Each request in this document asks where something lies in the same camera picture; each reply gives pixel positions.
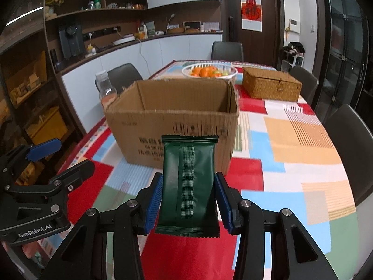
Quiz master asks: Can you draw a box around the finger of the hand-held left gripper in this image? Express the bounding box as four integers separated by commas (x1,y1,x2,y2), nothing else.
0,138,62,179
4,159,96,200

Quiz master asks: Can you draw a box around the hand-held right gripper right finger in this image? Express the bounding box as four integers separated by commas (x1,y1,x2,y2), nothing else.
215,172,340,280

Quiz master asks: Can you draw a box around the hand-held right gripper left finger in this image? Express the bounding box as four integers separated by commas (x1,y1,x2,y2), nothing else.
39,173,164,280

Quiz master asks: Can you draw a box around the dark green snack packet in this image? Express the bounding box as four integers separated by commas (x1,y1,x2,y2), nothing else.
154,134,220,238

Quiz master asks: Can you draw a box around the cardboard box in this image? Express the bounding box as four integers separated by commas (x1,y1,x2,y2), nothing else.
104,79,240,178

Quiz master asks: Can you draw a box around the yellow storage box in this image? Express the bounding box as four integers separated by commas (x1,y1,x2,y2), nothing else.
25,106,69,146

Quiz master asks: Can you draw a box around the wooden shelving unit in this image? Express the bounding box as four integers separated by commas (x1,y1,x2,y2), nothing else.
0,32,83,181

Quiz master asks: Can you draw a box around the orange drink bottle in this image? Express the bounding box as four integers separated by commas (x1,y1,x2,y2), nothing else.
95,70,118,108

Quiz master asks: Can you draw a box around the colourful patchwork tablecloth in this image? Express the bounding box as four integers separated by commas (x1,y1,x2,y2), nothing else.
0,60,358,280

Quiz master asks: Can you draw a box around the dark chair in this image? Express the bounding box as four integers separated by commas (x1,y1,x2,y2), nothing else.
107,63,143,94
289,65,319,105
322,104,373,205
211,41,244,62

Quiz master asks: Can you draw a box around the wicker box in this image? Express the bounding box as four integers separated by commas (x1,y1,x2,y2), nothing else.
242,66,303,102

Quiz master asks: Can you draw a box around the white fruit basket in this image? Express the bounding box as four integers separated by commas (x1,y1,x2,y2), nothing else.
181,62,238,79

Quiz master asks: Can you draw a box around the pile of oranges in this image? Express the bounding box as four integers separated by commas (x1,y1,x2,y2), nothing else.
189,66,229,78

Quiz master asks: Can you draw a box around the white tray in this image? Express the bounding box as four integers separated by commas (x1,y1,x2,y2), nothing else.
112,35,136,46

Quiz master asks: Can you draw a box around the white counter cabinet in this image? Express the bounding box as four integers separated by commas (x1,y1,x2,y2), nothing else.
55,32,223,135

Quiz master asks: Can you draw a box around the white storage shelf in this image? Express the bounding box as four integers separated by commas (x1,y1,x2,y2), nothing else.
281,51,306,72

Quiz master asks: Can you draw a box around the dark cloth bundle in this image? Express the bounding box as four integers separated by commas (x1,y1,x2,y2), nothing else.
283,42,305,56

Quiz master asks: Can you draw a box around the black box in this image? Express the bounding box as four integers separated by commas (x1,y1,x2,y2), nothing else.
183,21,201,33

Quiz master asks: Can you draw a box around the dark brown door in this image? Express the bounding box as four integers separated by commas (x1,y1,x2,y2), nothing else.
221,0,284,70

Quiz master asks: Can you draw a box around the black glass sliding door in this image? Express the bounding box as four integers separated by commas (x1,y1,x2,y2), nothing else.
313,0,373,123

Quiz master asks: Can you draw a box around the white cable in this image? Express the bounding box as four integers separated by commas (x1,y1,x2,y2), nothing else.
137,39,150,78

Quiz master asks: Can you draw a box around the wooden wall shelf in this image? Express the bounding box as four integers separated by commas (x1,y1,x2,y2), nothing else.
44,0,147,21

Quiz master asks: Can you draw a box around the red wall poster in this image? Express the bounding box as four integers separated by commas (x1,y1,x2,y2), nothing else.
240,0,263,31

